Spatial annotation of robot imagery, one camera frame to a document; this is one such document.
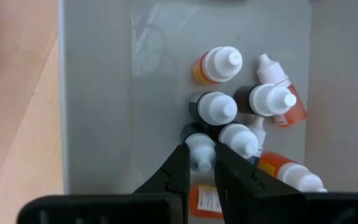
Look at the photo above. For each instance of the small purple dropper bottle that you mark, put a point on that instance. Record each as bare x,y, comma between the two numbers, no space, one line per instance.
216,109

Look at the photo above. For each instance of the small dark teal dropper bottle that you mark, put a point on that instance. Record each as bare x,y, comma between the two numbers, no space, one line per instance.
200,152

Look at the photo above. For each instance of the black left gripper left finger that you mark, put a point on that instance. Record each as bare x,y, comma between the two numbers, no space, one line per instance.
176,174

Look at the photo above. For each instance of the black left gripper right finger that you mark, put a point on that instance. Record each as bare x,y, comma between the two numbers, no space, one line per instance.
235,180

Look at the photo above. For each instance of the white plastic storage bin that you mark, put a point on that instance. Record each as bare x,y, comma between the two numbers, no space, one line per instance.
104,93

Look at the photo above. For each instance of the small black dropper bottle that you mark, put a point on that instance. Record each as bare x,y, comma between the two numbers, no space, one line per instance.
269,99

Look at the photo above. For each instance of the small orange dropper bottle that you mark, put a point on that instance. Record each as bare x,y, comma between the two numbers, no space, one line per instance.
208,199
298,112
300,177

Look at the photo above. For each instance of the small yellow-orange dropper bottle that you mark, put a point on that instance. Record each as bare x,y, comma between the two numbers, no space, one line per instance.
221,63

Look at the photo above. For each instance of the small maroon dropper bottle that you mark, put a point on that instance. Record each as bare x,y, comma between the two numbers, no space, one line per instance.
239,140

